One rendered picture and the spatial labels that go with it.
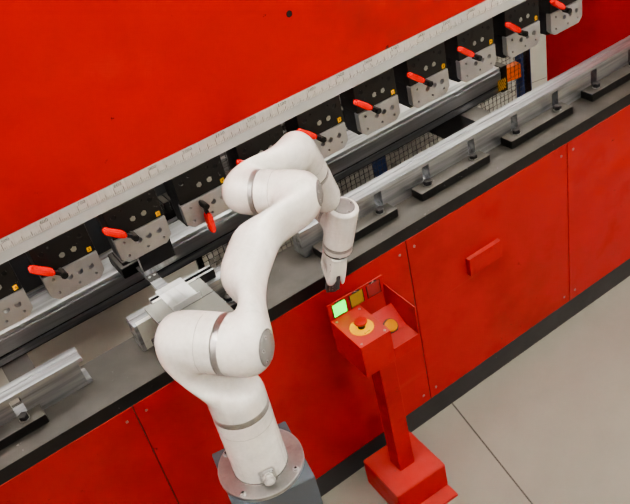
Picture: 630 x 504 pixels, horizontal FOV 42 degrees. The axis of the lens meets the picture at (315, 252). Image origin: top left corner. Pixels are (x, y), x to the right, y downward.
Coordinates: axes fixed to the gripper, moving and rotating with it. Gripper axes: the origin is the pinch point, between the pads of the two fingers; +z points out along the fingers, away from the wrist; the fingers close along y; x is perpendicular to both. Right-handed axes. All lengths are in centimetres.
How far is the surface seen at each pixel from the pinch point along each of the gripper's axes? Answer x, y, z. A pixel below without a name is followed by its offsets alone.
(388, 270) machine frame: 23.2, -13.3, 11.8
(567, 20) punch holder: 95, -69, -40
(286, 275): -10.3, -12.4, 7.4
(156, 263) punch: -49, -8, -9
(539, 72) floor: 200, -233, 99
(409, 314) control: 22.1, 9.0, 6.5
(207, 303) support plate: -36.4, 3.5, -3.0
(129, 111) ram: -52, -18, -53
